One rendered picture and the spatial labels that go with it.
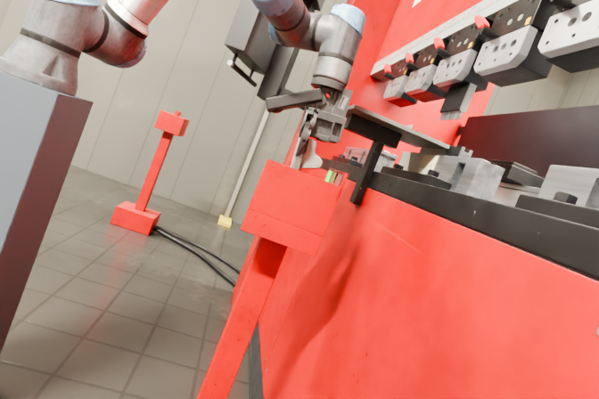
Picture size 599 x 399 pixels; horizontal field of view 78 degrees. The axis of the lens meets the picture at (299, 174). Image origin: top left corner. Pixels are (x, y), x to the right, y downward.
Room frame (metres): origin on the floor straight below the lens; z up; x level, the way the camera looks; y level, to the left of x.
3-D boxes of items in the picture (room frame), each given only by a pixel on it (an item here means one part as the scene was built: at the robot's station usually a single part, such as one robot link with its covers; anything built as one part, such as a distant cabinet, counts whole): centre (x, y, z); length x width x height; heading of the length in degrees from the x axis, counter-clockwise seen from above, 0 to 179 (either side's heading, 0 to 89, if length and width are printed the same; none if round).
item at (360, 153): (1.56, -0.23, 0.92); 0.50 x 0.06 x 0.10; 10
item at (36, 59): (0.83, 0.62, 0.82); 0.15 x 0.15 x 0.10
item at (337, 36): (0.78, 0.03, 1.10); 0.09 x 0.08 x 0.11; 72
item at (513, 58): (0.85, -0.35, 1.26); 0.15 x 0.09 x 0.17; 10
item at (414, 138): (0.99, -0.18, 1.00); 0.26 x 0.18 x 0.01; 100
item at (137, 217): (2.48, 0.91, 0.41); 0.25 x 0.20 x 0.83; 100
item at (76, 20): (0.84, 0.62, 0.94); 0.13 x 0.12 x 0.14; 162
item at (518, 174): (1.04, -0.48, 1.01); 0.26 x 0.12 x 0.05; 100
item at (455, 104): (1.02, -0.32, 1.13); 0.10 x 0.02 x 0.10; 10
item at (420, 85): (1.24, -0.28, 1.26); 0.15 x 0.09 x 0.17; 10
